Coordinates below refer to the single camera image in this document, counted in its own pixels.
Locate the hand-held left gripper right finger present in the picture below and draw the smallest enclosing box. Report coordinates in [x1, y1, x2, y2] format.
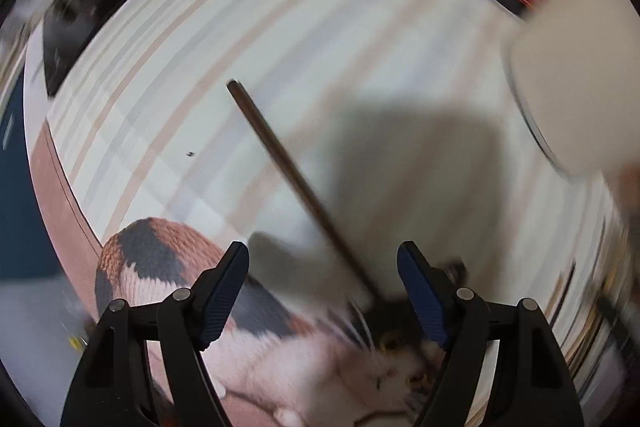
[396, 241, 586, 427]

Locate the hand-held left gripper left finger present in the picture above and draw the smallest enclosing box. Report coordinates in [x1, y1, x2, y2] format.
[60, 241, 250, 427]

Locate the dark brown chopstick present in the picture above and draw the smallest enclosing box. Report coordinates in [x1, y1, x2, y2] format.
[225, 79, 390, 304]

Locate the beige utensil holder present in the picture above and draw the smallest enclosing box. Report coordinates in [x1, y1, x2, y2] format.
[506, 0, 640, 178]

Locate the blue kitchen cabinet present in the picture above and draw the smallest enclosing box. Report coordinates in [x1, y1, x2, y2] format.
[0, 71, 67, 281]

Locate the cat printed striped mat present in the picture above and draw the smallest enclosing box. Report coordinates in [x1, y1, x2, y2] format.
[24, 0, 640, 427]

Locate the black induction cooktop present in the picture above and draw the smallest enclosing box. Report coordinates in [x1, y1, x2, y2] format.
[30, 0, 201, 98]

